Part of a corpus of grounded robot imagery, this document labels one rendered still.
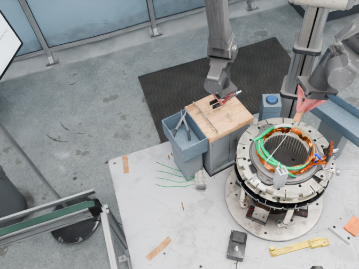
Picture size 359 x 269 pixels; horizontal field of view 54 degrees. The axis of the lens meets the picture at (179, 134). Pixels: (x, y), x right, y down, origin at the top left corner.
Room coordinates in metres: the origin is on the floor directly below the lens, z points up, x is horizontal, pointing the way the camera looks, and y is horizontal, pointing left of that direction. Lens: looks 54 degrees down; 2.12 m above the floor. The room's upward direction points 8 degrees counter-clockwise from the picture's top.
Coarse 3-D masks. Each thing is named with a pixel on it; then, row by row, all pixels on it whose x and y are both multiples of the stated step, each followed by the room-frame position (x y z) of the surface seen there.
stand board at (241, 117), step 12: (192, 108) 0.90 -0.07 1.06; (204, 108) 0.89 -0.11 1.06; (216, 108) 0.88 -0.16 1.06; (228, 108) 0.87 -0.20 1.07; (240, 108) 0.86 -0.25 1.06; (204, 120) 0.83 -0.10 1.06; (216, 120) 0.82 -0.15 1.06; (228, 120) 0.82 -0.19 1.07; (240, 120) 0.81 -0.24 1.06; (252, 120) 0.81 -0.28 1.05; (204, 132) 0.77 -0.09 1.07; (228, 132) 0.77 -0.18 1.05
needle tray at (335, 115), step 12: (336, 96) 0.86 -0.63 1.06; (324, 108) 0.84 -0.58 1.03; (336, 108) 0.83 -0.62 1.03; (348, 108) 0.81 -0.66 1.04; (324, 120) 0.78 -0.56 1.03; (336, 120) 0.77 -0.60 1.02; (348, 120) 0.77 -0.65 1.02; (324, 132) 0.77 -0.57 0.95; (336, 132) 0.74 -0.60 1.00; (348, 132) 0.69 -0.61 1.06; (336, 144) 0.72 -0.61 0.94; (336, 156) 0.74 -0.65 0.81
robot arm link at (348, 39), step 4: (356, 20) 0.66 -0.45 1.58; (356, 28) 0.63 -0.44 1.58; (352, 32) 0.63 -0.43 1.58; (356, 32) 0.61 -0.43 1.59; (348, 36) 0.62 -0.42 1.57; (352, 36) 0.62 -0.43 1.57; (356, 36) 0.61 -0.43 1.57; (344, 40) 0.63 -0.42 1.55; (348, 40) 0.62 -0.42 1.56; (352, 40) 0.62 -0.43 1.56; (356, 40) 0.61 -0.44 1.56; (348, 44) 0.63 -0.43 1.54; (352, 44) 0.62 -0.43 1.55; (356, 44) 0.61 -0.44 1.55; (356, 48) 0.61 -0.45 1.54
